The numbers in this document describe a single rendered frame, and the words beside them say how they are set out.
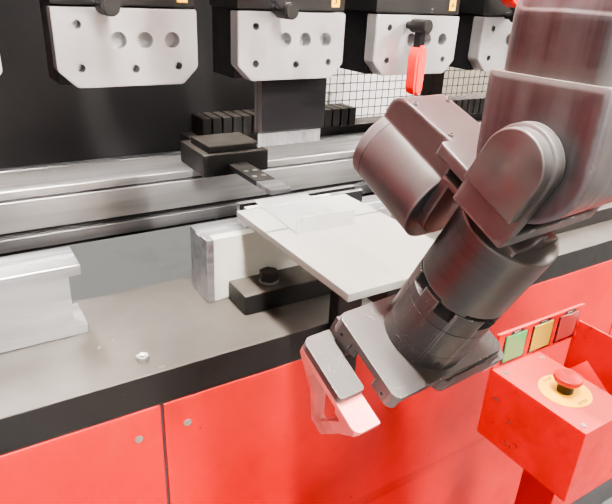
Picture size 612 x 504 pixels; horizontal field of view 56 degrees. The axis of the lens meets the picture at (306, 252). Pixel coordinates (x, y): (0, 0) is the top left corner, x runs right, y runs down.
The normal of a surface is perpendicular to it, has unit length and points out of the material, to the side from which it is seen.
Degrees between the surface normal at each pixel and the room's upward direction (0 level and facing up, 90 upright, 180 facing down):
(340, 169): 90
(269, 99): 90
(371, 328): 27
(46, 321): 90
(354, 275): 0
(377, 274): 0
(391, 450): 90
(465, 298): 105
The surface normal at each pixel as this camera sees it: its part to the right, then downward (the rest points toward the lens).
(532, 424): -0.85, 0.18
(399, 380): 0.31, -0.64
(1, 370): 0.04, -0.91
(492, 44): 0.52, 0.37
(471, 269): -0.64, 0.40
